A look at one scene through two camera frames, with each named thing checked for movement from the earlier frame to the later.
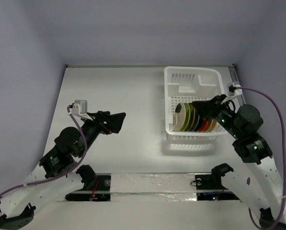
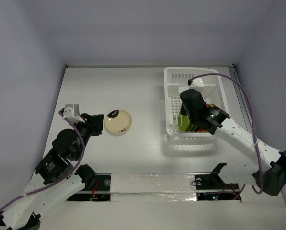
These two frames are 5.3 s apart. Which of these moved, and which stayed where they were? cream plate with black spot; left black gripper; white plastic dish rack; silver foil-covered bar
Moved: cream plate with black spot
Stayed: left black gripper; silver foil-covered bar; white plastic dish rack
